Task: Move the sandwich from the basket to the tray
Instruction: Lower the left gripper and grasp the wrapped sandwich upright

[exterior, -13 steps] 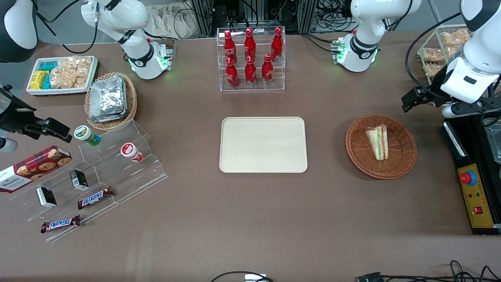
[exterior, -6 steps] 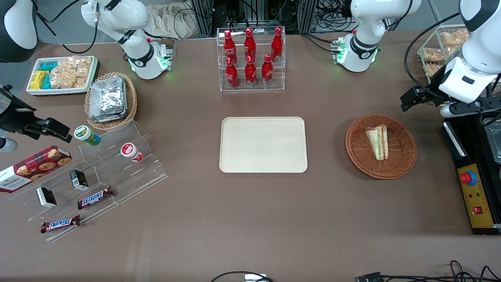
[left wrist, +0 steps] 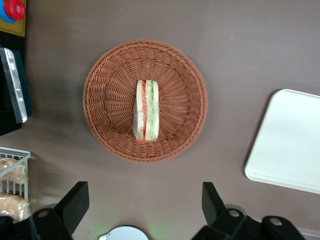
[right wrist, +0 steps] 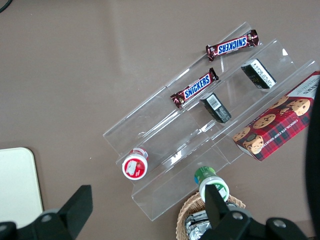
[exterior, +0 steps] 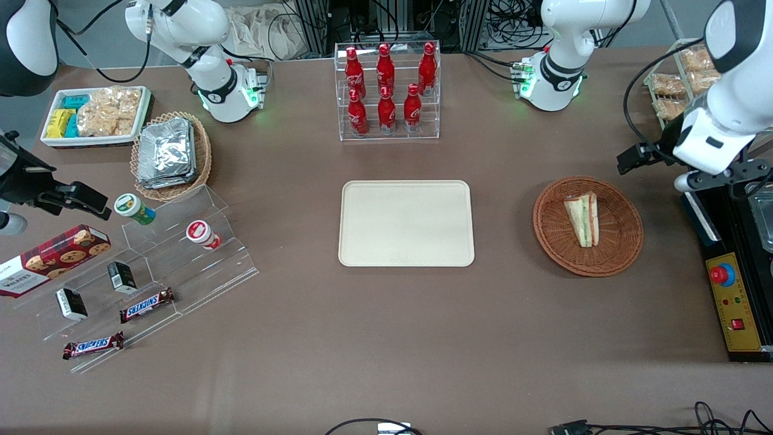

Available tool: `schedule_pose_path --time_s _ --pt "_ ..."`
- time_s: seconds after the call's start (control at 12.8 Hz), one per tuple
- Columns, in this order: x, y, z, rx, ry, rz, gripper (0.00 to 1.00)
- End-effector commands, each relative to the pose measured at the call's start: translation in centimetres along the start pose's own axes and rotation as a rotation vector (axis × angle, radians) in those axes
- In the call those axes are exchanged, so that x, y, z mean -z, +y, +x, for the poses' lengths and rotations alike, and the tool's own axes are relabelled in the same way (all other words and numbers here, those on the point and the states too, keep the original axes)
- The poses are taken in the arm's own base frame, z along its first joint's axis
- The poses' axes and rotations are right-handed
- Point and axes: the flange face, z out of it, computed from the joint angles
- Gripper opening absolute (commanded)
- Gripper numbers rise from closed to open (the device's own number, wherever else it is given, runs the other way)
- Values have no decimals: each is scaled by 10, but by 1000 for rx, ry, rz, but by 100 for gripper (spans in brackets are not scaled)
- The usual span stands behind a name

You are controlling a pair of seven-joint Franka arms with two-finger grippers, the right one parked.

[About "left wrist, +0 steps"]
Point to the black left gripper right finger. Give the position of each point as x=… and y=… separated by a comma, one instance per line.
x=212, y=202

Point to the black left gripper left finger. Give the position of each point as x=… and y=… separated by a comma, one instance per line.
x=75, y=205

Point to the triangle sandwich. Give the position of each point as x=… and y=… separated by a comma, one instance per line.
x=147, y=110

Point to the cream plastic tray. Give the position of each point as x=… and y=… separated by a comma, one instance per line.
x=287, y=140

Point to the round brown wicker basket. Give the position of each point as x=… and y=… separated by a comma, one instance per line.
x=110, y=105

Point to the clear bag of snacks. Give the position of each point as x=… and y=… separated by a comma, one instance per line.
x=12, y=206
x=15, y=172

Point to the black countertop appliance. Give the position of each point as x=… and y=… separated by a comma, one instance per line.
x=5, y=117

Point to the black and silver device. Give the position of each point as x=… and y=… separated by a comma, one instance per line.
x=15, y=87

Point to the yellow control panel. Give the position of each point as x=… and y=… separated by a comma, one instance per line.
x=15, y=27

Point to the red emergency stop button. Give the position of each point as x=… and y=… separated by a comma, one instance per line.
x=15, y=8

